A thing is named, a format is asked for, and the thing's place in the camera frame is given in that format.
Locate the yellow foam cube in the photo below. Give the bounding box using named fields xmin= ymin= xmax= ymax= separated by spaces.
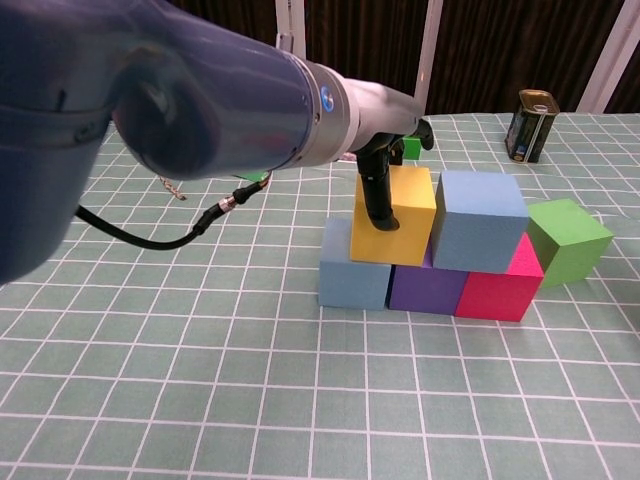
xmin=349 ymin=165 xmax=438 ymax=267

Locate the purple foam cube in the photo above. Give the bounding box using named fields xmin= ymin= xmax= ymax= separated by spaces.
xmin=387 ymin=243 xmax=472 ymax=317

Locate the braided beige rope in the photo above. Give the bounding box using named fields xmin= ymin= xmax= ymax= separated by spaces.
xmin=157 ymin=174 xmax=189 ymax=203

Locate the green toy brick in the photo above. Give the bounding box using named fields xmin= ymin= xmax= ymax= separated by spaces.
xmin=401 ymin=135 xmax=424 ymax=162

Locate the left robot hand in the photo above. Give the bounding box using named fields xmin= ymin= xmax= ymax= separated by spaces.
xmin=344 ymin=77 xmax=435 ymax=233

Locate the green checked tablecloth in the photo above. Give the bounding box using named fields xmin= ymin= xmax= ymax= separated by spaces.
xmin=0 ymin=112 xmax=640 ymax=480

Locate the light blue foam cube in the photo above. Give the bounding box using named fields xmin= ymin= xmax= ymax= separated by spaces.
xmin=318 ymin=217 xmax=393 ymax=312

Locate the green foil sachet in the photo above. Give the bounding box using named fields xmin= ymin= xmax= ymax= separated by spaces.
xmin=231 ymin=168 xmax=272 ymax=183

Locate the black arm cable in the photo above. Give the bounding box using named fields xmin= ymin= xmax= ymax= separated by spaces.
xmin=74 ymin=176 xmax=274 ymax=252

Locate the white metal frame post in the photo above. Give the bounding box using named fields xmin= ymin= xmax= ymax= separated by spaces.
xmin=574 ymin=0 xmax=640 ymax=114
xmin=275 ymin=0 xmax=307 ymax=57
xmin=411 ymin=0 xmax=445 ymax=115

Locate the steel blue foam cube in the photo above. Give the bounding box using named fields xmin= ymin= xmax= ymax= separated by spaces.
xmin=430 ymin=170 xmax=531 ymax=276

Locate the pink foam cube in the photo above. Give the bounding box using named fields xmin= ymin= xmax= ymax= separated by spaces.
xmin=454 ymin=233 xmax=546 ymax=323

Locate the green foam cube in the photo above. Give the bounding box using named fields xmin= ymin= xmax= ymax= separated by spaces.
xmin=526 ymin=197 xmax=615 ymax=289

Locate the dark pleated curtain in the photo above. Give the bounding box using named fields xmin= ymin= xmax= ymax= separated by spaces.
xmin=169 ymin=0 xmax=640 ymax=117

